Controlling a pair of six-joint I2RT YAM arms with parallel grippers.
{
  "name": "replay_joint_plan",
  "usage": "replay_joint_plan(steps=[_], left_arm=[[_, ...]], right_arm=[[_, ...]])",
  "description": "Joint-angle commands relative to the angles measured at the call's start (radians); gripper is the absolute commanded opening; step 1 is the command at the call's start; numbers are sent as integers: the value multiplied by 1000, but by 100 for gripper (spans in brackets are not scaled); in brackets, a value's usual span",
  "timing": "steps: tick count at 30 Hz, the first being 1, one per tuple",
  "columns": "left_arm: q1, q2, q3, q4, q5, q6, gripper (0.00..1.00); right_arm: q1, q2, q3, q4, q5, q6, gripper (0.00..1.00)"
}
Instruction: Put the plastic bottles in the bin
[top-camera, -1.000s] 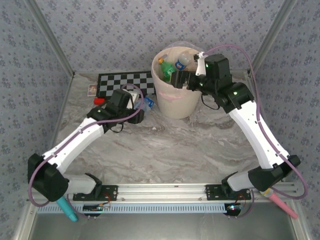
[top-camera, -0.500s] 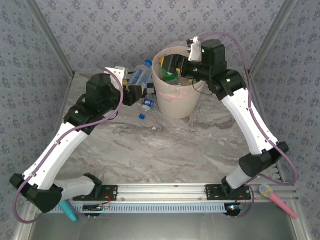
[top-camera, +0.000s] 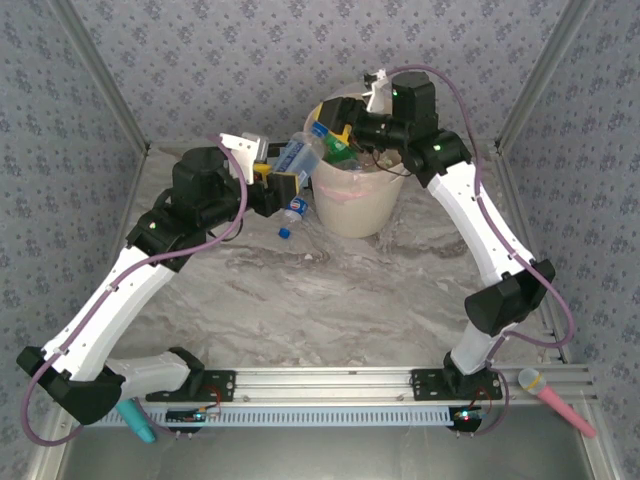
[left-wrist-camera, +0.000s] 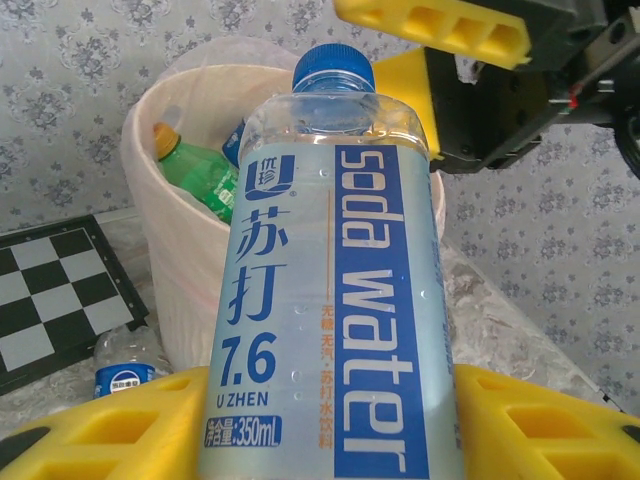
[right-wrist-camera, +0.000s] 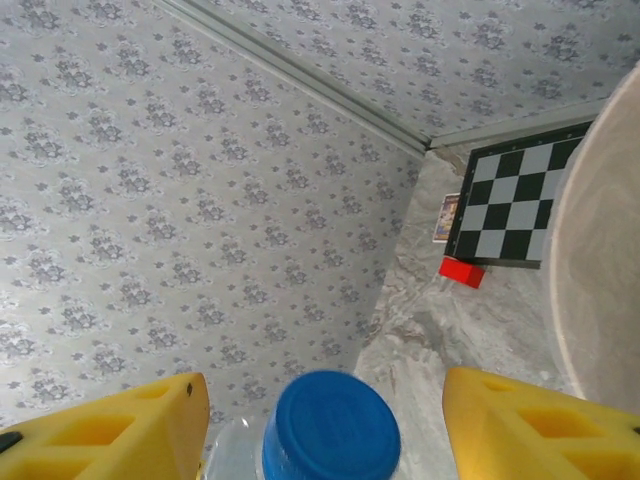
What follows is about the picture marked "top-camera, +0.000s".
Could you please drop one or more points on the green bottle with barcode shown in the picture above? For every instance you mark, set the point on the green bottle with barcode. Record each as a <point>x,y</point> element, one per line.
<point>336,147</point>

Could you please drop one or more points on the clear soda water bottle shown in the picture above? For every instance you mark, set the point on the clear soda water bottle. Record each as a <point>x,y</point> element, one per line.
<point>297,152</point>

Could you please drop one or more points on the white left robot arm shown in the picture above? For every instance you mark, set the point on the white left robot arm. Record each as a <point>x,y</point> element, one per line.
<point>100,310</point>

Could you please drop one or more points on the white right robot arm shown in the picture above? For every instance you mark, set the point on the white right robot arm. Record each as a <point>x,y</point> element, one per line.
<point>480,220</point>

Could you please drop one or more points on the cream plastic bin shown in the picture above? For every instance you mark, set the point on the cream plastic bin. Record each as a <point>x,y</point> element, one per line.
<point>355,210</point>

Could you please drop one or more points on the clear Pepsi bottle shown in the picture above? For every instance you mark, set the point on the clear Pepsi bottle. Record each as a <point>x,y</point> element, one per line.
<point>298,205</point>

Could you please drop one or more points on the small circuit board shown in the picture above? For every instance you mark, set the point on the small circuit board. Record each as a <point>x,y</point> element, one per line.
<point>192,415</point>
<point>467,415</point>

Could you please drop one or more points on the teal marker pen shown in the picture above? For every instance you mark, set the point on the teal marker pen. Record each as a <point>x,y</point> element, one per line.
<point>135,417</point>

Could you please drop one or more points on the pink microphone yellow head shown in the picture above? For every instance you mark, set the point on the pink microphone yellow head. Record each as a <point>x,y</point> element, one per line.
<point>560,405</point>

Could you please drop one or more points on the aluminium frame post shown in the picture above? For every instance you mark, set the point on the aluminium frame post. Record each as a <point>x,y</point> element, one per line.
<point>545,75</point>
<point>100,75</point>

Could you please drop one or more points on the aluminium table edge rail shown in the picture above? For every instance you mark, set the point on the aluminium table edge rail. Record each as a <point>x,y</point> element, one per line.
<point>515,200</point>

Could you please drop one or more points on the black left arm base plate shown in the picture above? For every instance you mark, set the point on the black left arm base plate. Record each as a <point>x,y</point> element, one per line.
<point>220,385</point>

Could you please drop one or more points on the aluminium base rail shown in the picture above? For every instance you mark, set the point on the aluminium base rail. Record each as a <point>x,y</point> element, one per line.
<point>325,382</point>

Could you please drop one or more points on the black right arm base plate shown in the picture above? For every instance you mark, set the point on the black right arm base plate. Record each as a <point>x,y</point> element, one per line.
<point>425,385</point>

